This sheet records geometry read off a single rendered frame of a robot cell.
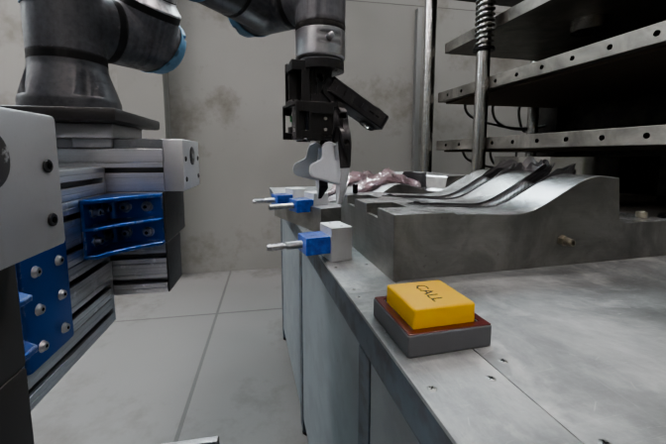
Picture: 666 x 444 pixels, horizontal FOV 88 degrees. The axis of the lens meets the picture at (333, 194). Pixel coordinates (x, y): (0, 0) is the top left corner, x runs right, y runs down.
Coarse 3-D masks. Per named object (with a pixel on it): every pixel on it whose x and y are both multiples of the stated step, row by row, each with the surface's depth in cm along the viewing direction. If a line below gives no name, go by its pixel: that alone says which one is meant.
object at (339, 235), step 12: (324, 228) 56; (336, 228) 54; (348, 228) 54; (300, 240) 55; (312, 240) 53; (324, 240) 53; (336, 240) 54; (348, 240) 55; (312, 252) 53; (324, 252) 54; (336, 252) 54; (348, 252) 55
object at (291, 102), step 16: (288, 64) 50; (304, 64) 50; (320, 64) 49; (336, 64) 50; (288, 80) 51; (304, 80) 50; (320, 80) 52; (288, 96) 51; (304, 96) 50; (320, 96) 51; (288, 112) 54; (304, 112) 50; (320, 112) 49; (336, 112) 51; (288, 128) 54; (304, 128) 50; (320, 128) 50; (336, 128) 51
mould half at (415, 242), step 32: (352, 192) 70; (448, 192) 71; (480, 192) 64; (544, 192) 53; (576, 192) 52; (608, 192) 53; (352, 224) 63; (384, 224) 48; (416, 224) 46; (448, 224) 47; (480, 224) 48; (512, 224) 49; (544, 224) 51; (576, 224) 52; (608, 224) 54; (640, 224) 55; (384, 256) 48; (416, 256) 46; (448, 256) 47; (480, 256) 49; (512, 256) 50; (544, 256) 51; (576, 256) 53; (608, 256) 54; (640, 256) 56
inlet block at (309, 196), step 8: (304, 192) 80; (312, 192) 77; (296, 200) 75; (304, 200) 75; (312, 200) 76; (320, 200) 77; (272, 208) 73; (280, 208) 74; (288, 208) 76; (296, 208) 75; (304, 208) 76
